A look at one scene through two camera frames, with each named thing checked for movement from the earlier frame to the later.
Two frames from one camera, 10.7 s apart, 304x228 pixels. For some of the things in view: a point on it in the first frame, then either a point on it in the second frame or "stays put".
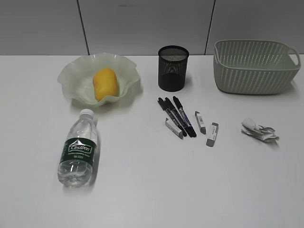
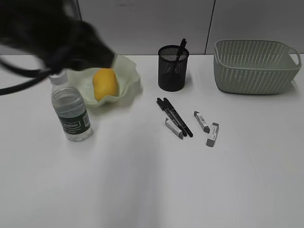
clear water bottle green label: [78, 164] to [70, 106]
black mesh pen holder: [172, 66] stays put
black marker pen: [185, 126] stays put
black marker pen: [180, 107] to [181, 48]
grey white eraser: [178, 133] stays put
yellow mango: [105, 83] stays put
